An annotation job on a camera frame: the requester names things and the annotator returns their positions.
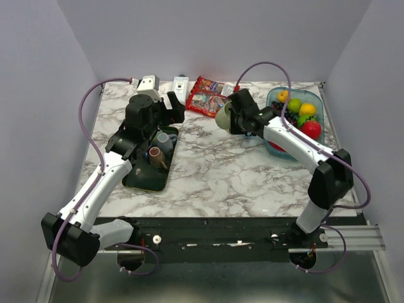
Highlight light green mug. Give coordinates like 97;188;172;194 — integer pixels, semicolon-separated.
215;102;231;133

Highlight brown striped mug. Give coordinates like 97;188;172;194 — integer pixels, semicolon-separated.
148;146;167;170

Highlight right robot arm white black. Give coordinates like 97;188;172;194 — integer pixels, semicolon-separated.
229;88;354;247

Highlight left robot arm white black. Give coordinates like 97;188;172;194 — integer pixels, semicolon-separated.
41;92;185;267

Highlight grey blue mug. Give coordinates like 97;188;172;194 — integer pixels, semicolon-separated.
156;133;177;154

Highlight white power strip box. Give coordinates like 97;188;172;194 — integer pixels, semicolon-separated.
172;74;189;105

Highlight red snack bag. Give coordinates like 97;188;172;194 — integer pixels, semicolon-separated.
185;76;235;117

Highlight red dragon fruit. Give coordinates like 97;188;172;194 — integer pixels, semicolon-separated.
268;141;285;152

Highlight purple grapes in bowl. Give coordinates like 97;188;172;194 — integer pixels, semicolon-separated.
271;101;297;126

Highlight green lime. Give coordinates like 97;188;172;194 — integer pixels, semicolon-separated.
287;98;302;114

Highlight green apple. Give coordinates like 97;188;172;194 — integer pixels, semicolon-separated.
297;114;317;129

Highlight dark green tray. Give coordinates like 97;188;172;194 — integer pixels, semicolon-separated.
122;127;179;192

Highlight yellow orange fruit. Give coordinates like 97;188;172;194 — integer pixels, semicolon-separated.
299;103;316;116

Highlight red apple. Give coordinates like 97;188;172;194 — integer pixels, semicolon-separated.
301;121;322;140

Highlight teal plastic fruit bowl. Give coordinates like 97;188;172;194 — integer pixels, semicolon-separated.
266;87;325;145

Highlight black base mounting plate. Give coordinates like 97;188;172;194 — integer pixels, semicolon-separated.
128;217;328;263

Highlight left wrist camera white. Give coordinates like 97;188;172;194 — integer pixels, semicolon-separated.
136;74;162;103

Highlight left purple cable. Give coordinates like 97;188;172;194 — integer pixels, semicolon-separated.
51;77;158;282

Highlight purple cable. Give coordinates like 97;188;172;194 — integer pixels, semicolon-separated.
51;77;158;282
234;61;372;274

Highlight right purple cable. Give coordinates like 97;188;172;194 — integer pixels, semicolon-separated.
234;61;372;274

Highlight aluminium rail frame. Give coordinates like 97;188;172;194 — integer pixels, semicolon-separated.
38;215;394;302

